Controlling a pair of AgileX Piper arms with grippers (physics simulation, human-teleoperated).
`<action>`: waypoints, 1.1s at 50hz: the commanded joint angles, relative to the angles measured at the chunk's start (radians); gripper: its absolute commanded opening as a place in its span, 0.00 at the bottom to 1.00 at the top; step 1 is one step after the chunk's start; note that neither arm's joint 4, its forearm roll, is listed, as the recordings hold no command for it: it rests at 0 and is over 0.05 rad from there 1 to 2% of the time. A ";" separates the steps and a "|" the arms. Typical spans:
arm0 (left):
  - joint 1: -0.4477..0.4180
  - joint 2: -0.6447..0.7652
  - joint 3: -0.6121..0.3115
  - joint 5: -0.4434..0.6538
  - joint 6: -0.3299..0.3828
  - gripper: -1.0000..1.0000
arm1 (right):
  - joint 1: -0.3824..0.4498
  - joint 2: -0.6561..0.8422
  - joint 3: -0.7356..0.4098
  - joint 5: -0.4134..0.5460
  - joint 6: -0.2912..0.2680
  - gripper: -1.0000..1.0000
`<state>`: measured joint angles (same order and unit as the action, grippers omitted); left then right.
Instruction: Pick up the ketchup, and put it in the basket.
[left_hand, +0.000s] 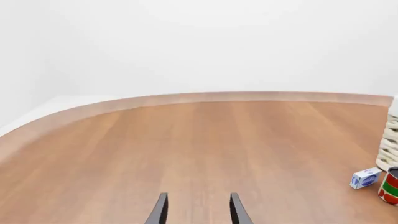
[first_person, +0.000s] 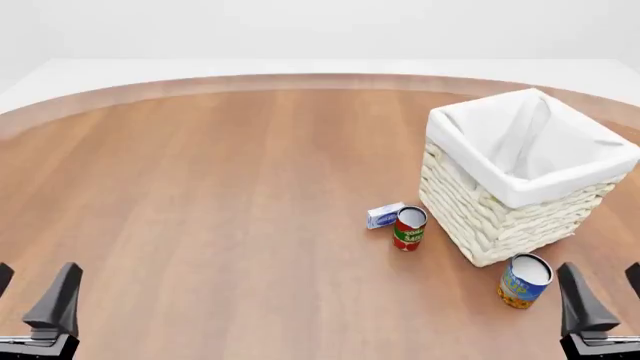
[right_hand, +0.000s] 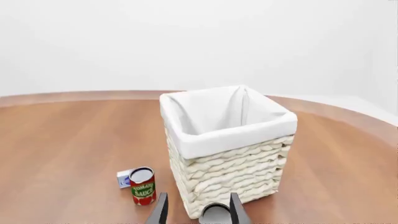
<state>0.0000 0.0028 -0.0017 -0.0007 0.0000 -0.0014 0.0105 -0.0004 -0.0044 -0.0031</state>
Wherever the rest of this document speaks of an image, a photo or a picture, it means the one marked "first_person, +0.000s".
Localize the small white and blue box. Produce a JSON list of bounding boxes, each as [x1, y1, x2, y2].
[[366, 201, 406, 231]]

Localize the red tomato sauce can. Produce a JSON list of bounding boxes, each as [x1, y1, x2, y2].
[[392, 204, 429, 252]]

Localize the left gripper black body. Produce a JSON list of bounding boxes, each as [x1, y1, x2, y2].
[[0, 327, 81, 360]]

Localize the blue and yellow soup can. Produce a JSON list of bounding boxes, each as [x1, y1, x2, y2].
[[497, 252, 555, 311]]

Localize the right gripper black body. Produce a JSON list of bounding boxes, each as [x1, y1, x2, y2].
[[558, 328, 640, 360]]

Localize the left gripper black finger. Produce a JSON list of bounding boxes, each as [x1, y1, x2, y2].
[[0, 261, 15, 300], [22, 261, 84, 339]]

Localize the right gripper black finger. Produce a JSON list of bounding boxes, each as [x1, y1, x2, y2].
[[556, 261, 622, 338], [625, 261, 640, 300]]

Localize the white woven basket with liner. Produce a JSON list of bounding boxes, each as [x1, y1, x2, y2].
[[418, 87, 640, 269]]

